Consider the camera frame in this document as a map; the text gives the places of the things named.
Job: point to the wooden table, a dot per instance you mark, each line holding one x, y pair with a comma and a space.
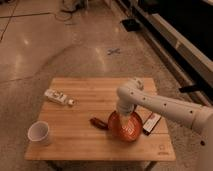
73, 138

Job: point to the black floor base plate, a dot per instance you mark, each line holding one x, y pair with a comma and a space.
130, 25

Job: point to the red and white box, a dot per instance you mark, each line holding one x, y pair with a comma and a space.
150, 123

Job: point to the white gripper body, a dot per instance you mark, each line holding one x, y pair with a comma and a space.
124, 109

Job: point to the orange ceramic bowl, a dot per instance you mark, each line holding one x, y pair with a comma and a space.
125, 128

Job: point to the white shelf rail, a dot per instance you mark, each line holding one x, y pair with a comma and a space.
185, 27

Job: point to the white tube with cap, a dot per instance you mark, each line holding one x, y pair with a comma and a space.
58, 97

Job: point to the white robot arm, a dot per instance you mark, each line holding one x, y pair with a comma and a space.
196, 117

